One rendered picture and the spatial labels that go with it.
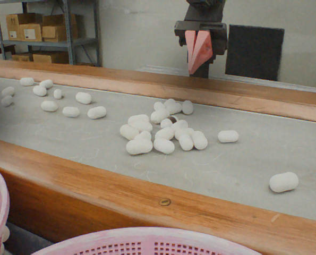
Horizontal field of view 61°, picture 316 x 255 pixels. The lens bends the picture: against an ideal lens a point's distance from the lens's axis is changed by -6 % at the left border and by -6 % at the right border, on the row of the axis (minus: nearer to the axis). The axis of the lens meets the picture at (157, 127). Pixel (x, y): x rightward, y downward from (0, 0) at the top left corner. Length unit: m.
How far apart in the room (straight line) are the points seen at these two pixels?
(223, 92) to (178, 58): 2.13
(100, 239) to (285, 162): 0.27
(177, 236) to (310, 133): 0.34
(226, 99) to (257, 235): 0.37
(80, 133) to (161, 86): 0.23
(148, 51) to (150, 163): 2.48
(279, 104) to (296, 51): 1.91
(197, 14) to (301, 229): 0.44
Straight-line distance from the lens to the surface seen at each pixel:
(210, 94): 0.58
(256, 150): 0.43
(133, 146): 0.38
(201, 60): 0.57
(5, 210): 0.29
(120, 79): 0.66
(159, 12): 2.73
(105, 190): 0.29
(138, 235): 0.24
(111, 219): 0.28
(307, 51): 2.47
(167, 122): 0.44
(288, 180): 0.34
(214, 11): 0.59
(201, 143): 0.40
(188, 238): 0.24
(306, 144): 0.47
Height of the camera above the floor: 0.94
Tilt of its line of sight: 25 degrees down
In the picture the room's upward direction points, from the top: straight up
